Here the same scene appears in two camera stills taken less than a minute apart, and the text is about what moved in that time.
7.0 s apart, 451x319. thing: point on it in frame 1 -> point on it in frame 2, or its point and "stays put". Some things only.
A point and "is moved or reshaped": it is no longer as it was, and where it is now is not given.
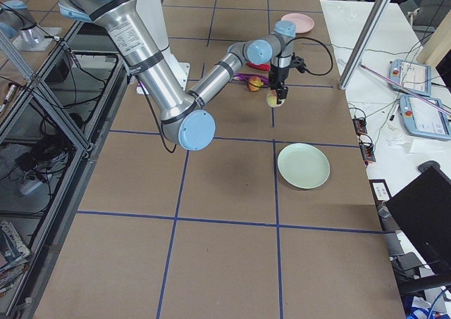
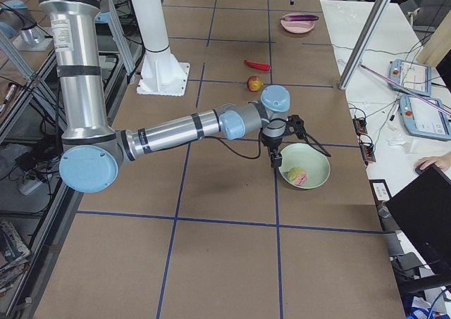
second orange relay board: [368, 152] stays put
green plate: [304, 165] stays put
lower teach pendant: [425, 120] stays put
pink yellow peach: [273, 98] is moved or reshaped
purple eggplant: [244, 77] -> [301, 17]
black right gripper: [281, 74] -> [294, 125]
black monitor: [423, 208] stays put
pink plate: [304, 23] stays put
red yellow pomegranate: [254, 83] stays put
